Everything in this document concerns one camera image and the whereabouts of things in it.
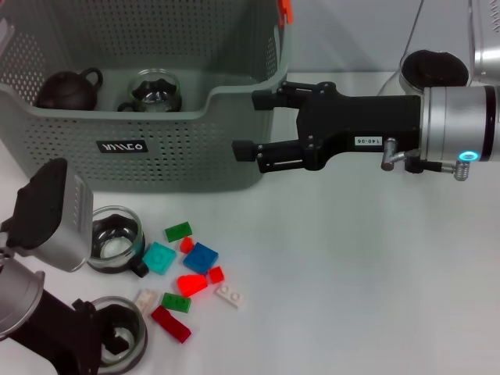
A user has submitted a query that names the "glass teapot with black handle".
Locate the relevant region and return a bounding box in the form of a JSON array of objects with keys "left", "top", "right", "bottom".
[{"left": 377, "top": 49, "right": 473, "bottom": 97}]

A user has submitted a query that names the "grey-green perforated storage basket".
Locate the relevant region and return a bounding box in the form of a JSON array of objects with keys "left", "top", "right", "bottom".
[{"left": 0, "top": 0, "right": 294, "bottom": 195}]

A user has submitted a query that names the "orange-red sloped toy brick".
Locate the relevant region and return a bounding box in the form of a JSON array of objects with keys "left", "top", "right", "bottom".
[{"left": 176, "top": 273, "right": 210, "bottom": 298}]

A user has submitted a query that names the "white toy brick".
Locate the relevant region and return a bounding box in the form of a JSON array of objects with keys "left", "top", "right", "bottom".
[
  {"left": 133, "top": 288, "right": 159, "bottom": 313},
  {"left": 212, "top": 283, "right": 248, "bottom": 310}
]

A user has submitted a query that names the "blue square toy brick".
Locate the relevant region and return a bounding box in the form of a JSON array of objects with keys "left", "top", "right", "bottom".
[{"left": 182, "top": 241, "right": 220, "bottom": 273}]

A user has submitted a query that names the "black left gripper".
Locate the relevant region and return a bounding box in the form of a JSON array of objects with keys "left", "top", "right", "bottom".
[{"left": 7, "top": 288, "right": 130, "bottom": 375}]

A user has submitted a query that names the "silver right gripper cable connector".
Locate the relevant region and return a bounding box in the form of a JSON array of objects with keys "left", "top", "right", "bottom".
[{"left": 380, "top": 137, "right": 470, "bottom": 180}]

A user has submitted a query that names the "dark red long toy brick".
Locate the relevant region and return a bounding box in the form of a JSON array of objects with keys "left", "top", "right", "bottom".
[{"left": 150, "top": 305, "right": 192, "bottom": 344}]

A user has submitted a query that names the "orange basket handle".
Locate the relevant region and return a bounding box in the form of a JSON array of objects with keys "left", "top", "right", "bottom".
[{"left": 276, "top": 0, "right": 295, "bottom": 25}]

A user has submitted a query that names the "green toy brick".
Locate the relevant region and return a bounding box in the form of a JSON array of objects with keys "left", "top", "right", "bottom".
[
  {"left": 161, "top": 291, "right": 193, "bottom": 313},
  {"left": 163, "top": 220, "right": 195, "bottom": 242}
]

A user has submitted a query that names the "dark clay teapot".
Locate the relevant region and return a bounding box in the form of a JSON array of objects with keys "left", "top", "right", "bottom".
[{"left": 34, "top": 66, "right": 105, "bottom": 112}]

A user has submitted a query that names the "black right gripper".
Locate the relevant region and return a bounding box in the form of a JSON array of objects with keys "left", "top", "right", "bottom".
[{"left": 230, "top": 81, "right": 425, "bottom": 175}]

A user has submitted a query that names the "cyan square toy brick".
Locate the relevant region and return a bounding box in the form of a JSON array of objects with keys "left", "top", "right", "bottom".
[{"left": 142, "top": 241, "right": 177, "bottom": 277}]

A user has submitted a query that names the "glass teacup with black base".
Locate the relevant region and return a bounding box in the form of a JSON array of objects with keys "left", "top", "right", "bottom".
[
  {"left": 72, "top": 295, "right": 148, "bottom": 370},
  {"left": 86, "top": 205, "right": 150, "bottom": 279},
  {"left": 116, "top": 69, "right": 184, "bottom": 113}
]

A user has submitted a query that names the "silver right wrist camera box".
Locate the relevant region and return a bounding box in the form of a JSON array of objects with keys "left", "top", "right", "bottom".
[{"left": 466, "top": 0, "right": 500, "bottom": 85}]

